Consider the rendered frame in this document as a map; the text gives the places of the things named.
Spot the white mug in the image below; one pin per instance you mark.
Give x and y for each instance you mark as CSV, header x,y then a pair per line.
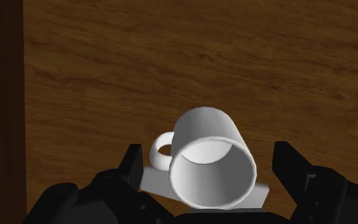
x,y
211,173

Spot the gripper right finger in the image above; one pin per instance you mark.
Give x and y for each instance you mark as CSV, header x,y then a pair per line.
x,y
318,192

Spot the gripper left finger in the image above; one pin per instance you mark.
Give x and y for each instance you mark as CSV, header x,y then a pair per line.
x,y
110,192

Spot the white flat square coaster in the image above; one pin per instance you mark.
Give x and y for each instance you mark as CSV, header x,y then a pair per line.
x,y
157,184

